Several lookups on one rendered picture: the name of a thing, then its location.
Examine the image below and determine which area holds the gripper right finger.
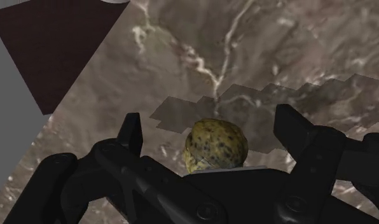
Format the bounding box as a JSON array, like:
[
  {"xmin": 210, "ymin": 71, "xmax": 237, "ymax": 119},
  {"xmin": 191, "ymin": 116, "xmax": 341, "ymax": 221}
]
[{"xmin": 273, "ymin": 104, "xmax": 379, "ymax": 224}]

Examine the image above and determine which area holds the yellow speckled round fruit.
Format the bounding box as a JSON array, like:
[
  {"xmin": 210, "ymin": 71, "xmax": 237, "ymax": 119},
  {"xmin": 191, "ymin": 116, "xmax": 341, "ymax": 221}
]
[{"xmin": 182, "ymin": 118, "xmax": 249, "ymax": 174}]

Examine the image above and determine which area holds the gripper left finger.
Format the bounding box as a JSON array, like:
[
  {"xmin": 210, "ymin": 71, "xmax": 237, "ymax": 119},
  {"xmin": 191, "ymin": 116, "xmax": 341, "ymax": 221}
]
[{"xmin": 3, "ymin": 112, "xmax": 228, "ymax": 224}]

